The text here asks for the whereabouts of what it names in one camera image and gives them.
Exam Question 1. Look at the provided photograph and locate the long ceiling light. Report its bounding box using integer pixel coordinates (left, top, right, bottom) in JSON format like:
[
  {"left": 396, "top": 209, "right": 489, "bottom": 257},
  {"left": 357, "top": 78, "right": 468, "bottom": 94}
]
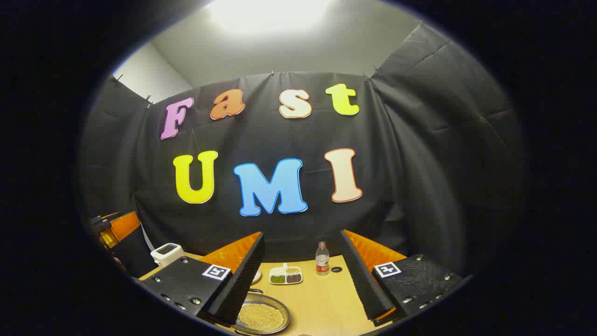
[{"left": 208, "top": 0, "right": 339, "bottom": 34}]

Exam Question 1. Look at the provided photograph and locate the white toaster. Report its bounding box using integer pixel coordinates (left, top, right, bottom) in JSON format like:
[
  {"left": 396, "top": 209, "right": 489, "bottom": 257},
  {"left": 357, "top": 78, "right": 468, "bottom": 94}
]
[{"left": 150, "top": 243, "right": 186, "bottom": 267}]

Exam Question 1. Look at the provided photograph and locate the white divided bean dish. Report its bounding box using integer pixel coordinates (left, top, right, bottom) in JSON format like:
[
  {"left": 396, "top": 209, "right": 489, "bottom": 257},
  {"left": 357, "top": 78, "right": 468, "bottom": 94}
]
[{"left": 269, "top": 263, "right": 304, "bottom": 285}]

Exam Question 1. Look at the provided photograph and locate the heap of yellow soybeans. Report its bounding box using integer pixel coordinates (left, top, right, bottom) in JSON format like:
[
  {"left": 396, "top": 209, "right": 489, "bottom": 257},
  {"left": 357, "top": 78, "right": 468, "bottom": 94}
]
[{"left": 238, "top": 302, "right": 285, "bottom": 329}]

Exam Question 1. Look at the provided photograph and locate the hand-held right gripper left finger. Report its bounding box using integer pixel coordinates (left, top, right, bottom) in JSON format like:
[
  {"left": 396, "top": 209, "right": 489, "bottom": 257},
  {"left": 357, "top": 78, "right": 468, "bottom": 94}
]
[{"left": 133, "top": 232, "right": 265, "bottom": 327}]

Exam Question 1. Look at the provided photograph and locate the clear plastic water bottle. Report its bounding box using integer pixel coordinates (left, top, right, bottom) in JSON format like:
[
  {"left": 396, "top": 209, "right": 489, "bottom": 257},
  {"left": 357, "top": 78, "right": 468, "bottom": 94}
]
[{"left": 315, "top": 241, "right": 330, "bottom": 276}]

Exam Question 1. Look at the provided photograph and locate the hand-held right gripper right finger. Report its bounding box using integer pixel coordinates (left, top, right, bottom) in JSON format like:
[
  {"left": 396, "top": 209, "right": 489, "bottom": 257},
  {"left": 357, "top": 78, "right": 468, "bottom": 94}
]
[{"left": 339, "top": 229, "right": 467, "bottom": 322}]

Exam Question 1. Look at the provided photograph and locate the stainless steel pot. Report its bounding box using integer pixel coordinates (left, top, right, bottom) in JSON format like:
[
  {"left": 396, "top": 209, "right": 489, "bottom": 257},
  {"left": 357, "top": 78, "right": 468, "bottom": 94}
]
[{"left": 212, "top": 288, "right": 291, "bottom": 335}]

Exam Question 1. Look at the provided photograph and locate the black backdrop cloth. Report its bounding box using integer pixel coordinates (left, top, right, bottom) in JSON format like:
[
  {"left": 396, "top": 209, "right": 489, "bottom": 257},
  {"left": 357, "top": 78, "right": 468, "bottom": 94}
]
[{"left": 77, "top": 21, "right": 528, "bottom": 280}]

